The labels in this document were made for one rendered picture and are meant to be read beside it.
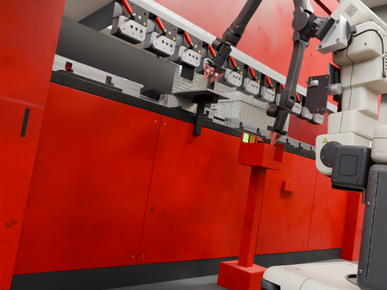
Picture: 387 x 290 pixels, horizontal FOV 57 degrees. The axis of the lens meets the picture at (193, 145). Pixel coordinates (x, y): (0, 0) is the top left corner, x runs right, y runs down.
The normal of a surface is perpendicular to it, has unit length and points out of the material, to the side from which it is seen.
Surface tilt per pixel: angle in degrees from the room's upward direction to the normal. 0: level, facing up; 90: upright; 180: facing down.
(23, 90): 90
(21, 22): 90
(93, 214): 90
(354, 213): 90
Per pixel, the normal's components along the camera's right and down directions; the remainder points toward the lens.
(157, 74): 0.70, 0.05
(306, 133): -0.69, -0.17
